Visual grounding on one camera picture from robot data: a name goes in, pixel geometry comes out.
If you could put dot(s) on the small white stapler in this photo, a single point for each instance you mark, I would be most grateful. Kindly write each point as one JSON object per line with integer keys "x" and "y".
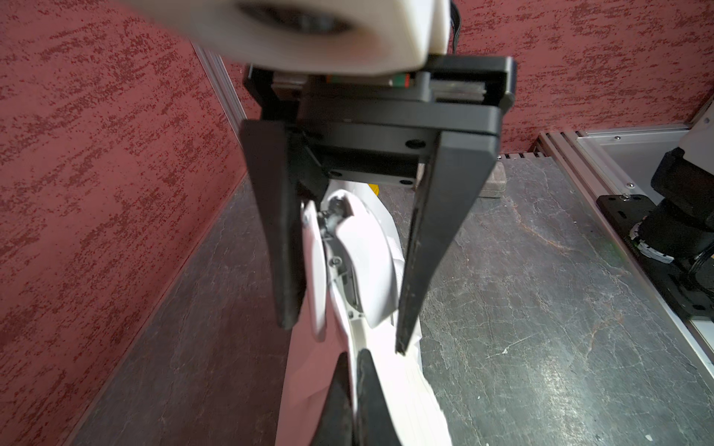
{"x": 349, "y": 239}

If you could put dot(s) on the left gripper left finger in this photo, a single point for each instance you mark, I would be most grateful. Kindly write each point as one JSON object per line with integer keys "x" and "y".
{"x": 336, "y": 423}

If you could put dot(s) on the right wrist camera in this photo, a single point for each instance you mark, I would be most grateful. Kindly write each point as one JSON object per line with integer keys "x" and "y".
{"x": 351, "y": 37}

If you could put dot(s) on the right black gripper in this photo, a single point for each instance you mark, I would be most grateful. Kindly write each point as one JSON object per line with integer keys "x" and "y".
{"x": 446, "y": 116}

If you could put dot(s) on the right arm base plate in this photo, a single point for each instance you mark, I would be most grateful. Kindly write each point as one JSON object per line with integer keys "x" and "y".
{"x": 674, "y": 250}

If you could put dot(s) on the grey sharpening stone block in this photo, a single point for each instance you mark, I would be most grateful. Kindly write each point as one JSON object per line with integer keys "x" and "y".
{"x": 496, "y": 183}

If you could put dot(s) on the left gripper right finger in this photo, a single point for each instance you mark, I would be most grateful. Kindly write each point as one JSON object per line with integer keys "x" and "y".
{"x": 373, "y": 423}

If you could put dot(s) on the white gift bag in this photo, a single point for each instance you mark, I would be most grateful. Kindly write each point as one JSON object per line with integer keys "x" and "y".
{"x": 415, "y": 411}

